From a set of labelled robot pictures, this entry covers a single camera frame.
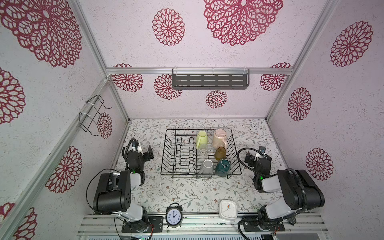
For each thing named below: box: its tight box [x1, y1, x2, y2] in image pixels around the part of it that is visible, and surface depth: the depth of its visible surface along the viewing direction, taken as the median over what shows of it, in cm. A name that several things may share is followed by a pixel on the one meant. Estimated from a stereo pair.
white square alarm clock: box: [219, 199, 238, 222], surface depth 77 cm
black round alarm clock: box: [165, 203, 183, 228], surface depth 76 cm
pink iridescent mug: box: [212, 128, 228, 149], surface depth 95 cm
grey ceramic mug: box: [198, 159, 214, 175], surface depth 84 cm
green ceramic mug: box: [196, 130, 208, 150], surface depth 97 cm
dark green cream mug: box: [215, 158, 231, 176], surface depth 84 cm
